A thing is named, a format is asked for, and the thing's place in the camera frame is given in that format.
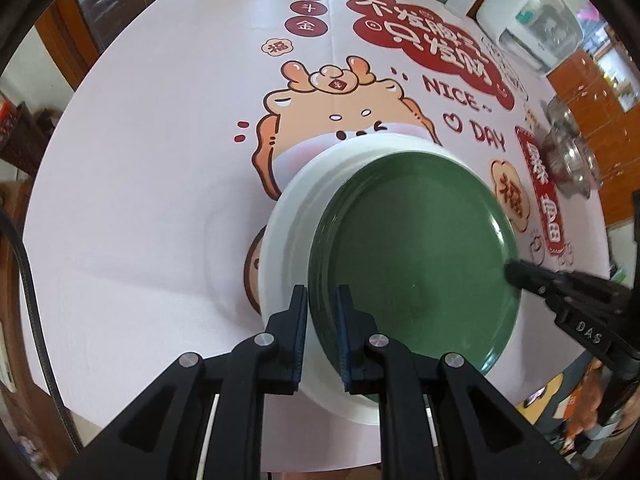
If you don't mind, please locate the large steel bowl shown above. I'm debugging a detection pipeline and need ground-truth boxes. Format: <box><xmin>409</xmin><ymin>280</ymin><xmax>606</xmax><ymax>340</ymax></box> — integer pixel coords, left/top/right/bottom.
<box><xmin>559</xmin><ymin>140</ymin><xmax>604</xmax><ymax>197</ymax></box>

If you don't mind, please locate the wooden cabinet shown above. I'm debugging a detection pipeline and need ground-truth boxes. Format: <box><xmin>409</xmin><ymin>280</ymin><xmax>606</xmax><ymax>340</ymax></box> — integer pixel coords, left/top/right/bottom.
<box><xmin>550</xmin><ymin>35</ymin><xmax>640</xmax><ymax>231</ymax></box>

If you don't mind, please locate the green plate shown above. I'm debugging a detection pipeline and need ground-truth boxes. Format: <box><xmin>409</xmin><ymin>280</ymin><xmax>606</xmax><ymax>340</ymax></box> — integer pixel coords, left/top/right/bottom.
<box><xmin>307</xmin><ymin>151</ymin><xmax>522</xmax><ymax>405</ymax></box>

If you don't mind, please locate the printed white tablecloth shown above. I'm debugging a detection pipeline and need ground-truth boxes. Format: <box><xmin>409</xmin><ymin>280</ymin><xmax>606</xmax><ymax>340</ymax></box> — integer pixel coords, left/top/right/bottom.
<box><xmin>20</xmin><ymin>0</ymin><xmax>613</xmax><ymax>461</ymax></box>

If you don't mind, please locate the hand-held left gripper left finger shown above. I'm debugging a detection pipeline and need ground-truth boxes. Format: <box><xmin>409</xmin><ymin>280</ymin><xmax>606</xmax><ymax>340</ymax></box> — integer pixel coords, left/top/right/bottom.
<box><xmin>60</xmin><ymin>284</ymin><xmax>309</xmax><ymax>480</ymax></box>

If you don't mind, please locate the small steel bowl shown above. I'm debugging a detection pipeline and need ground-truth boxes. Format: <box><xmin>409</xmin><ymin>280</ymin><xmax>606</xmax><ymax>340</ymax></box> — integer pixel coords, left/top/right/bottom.
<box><xmin>545</xmin><ymin>96</ymin><xmax>581</xmax><ymax>133</ymax></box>

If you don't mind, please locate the wooden framed glass door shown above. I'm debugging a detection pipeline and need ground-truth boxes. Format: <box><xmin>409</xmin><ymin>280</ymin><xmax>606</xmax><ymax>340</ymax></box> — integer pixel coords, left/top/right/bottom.
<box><xmin>75</xmin><ymin>0</ymin><xmax>211</xmax><ymax>61</ymax></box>

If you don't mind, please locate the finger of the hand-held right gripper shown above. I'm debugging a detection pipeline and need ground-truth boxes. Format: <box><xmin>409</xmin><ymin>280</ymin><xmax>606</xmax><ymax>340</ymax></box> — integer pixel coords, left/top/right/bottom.
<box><xmin>504</xmin><ymin>258</ymin><xmax>640</xmax><ymax>312</ymax></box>

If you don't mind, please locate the black cable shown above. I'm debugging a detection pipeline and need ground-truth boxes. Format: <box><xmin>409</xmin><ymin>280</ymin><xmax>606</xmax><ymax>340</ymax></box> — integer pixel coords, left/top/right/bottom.
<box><xmin>0</xmin><ymin>210</ymin><xmax>81</xmax><ymax>456</ymax></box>

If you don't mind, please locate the pink steel bowl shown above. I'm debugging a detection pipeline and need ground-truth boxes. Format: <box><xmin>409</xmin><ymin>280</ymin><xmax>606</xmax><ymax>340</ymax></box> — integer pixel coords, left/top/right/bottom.
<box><xmin>542</xmin><ymin>127</ymin><xmax>588</xmax><ymax>183</ymax></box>

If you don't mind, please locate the white appliance with clear lid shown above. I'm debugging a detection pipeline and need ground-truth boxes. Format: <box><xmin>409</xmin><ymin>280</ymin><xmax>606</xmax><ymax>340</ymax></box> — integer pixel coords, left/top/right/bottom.
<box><xmin>476</xmin><ymin>0</ymin><xmax>586</xmax><ymax>77</ymax></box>

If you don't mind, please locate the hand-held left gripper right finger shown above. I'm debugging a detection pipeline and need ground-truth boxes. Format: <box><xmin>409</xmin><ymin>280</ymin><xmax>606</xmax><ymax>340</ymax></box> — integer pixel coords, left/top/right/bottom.
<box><xmin>334</xmin><ymin>284</ymin><xmax>576</xmax><ymax>480</ymax></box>

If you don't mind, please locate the white plate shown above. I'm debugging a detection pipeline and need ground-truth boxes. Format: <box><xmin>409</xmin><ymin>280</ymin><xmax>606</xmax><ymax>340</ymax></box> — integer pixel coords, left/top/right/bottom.
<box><xmin>260</xmin><ymin>134</ymin><xmax>488</xmax><ymax>425</ymax></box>

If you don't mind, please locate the orange printed bag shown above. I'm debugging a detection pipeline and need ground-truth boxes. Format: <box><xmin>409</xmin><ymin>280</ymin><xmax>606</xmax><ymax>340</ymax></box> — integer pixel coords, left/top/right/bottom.
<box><xmin>520</xmin><ymin>360</ymin><xmax>616</xmax><ymax>456</ymax></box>

